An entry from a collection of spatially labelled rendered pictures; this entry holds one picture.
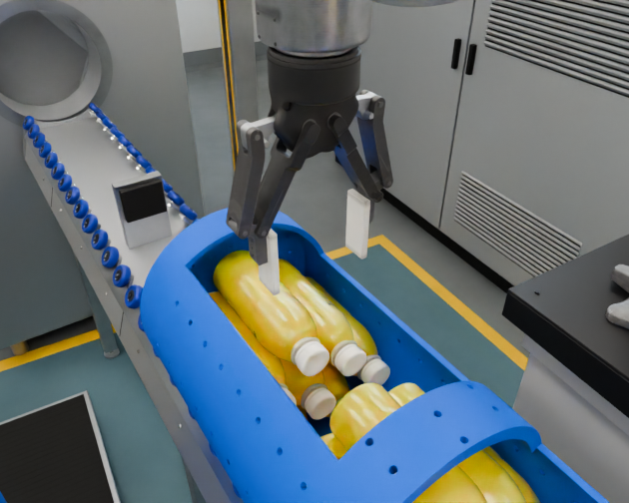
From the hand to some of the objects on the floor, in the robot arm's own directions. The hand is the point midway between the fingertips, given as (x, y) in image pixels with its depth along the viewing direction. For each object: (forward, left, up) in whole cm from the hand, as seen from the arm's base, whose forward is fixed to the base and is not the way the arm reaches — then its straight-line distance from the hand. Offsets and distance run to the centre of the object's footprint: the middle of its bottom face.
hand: (314, 251), depth 56 cm
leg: (+6, -142, -128) cm, 191 cm away
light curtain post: (-32, -86, -131) cm, 160 cm away
